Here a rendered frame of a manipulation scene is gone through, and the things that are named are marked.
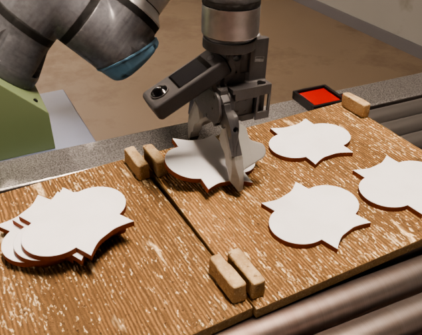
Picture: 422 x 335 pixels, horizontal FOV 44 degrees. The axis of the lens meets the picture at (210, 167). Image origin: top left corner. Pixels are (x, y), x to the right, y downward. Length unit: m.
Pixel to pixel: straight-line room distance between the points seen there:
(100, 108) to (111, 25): 2.10
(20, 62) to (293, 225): 0.56
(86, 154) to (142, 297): 0.35
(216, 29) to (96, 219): 0.28
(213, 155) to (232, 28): 0.21
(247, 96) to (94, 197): 0.24
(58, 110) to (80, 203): 0.48
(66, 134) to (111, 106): 2.03
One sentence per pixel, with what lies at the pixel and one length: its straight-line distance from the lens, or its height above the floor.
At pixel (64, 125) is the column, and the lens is 1.08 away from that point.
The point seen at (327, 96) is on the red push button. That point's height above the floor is 0.93.
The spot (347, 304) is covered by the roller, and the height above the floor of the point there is 0.91.
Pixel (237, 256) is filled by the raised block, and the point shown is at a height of 0.96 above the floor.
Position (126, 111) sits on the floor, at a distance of 3.00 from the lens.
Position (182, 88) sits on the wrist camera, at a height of 1.09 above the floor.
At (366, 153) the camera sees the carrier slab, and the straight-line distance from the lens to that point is 0.87.
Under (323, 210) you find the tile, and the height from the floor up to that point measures 0.94.
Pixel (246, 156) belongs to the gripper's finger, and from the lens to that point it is 0.72.
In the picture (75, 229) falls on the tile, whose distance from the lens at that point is 0.65.
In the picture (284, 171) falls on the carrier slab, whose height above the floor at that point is 0.94.
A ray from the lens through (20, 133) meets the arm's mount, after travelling 0.99.
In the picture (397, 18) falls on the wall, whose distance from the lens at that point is 4.05.
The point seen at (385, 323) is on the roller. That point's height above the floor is 0.92.
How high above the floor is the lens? 1.38
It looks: 34 degrees down
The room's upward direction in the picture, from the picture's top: straight up
